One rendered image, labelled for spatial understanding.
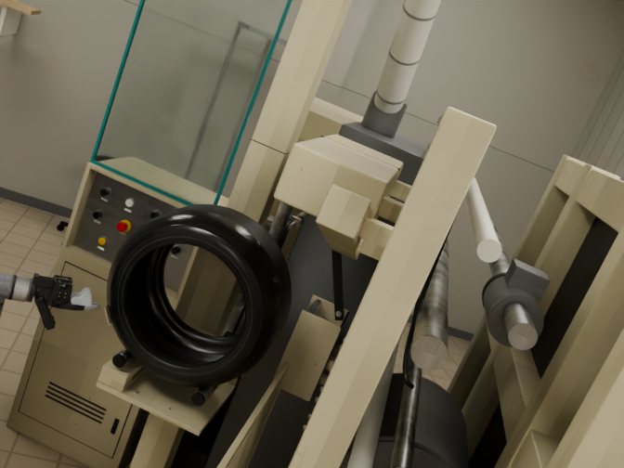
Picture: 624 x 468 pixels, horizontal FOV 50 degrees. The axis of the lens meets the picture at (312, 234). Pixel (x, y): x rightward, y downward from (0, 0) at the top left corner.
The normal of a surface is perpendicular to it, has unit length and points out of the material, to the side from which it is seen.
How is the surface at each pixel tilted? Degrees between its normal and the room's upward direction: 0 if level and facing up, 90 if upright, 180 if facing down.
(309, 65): 90
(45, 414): 90
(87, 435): 90
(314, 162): 90
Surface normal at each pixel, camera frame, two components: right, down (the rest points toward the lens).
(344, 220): -0.07, -0.11
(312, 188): -0.20, 0.18
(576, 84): 0.16, 0.32
